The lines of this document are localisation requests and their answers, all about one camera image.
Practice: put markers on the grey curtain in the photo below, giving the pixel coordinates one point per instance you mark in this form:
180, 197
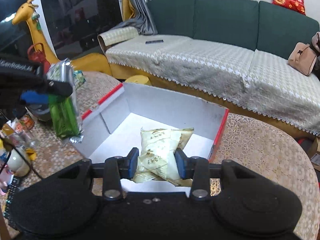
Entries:
136, 14

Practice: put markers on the yellow giraffe toy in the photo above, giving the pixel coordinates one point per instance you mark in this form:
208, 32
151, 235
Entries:
91, 62

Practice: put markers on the beige handbag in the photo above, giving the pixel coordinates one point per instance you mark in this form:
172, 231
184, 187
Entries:
303, 58

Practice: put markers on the black remote on sofa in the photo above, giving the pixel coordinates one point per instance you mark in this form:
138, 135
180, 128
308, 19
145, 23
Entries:
154, 42

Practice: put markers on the red water bottle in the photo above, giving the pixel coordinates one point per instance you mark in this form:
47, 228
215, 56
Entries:
36, 53

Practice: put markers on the brown cardboard box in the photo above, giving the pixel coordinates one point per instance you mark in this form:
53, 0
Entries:
314, 154

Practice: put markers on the green snack packet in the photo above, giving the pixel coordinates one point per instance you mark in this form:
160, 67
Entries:
65, 115

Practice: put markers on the cream snack packet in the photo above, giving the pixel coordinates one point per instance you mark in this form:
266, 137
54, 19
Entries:
156, 160

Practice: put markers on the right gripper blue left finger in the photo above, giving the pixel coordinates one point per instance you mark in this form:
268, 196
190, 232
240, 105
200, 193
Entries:
116, 169

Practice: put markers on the pink jacket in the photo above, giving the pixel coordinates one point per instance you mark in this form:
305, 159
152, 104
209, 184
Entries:
316, 42

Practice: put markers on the green sofa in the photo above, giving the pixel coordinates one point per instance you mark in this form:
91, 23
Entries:
244, 23

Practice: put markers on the yellow stool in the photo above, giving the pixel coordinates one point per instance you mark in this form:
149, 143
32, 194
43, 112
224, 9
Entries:
139, 79

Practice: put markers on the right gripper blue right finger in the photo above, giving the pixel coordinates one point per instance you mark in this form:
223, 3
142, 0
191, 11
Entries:
197, 169

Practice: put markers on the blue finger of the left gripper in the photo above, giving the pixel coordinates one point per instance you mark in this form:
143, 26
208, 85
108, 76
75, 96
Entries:
59, 88
34, 98

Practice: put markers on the red cardboard box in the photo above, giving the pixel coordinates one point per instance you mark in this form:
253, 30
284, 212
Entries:
114, 127

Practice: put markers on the tissue pack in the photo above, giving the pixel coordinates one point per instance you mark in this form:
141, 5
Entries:
79, 78

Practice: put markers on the black TV remote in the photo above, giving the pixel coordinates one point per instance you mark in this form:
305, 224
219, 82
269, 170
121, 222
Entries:
13, 188

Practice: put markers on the black electric grill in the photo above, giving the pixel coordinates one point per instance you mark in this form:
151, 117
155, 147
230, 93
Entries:
41, 112

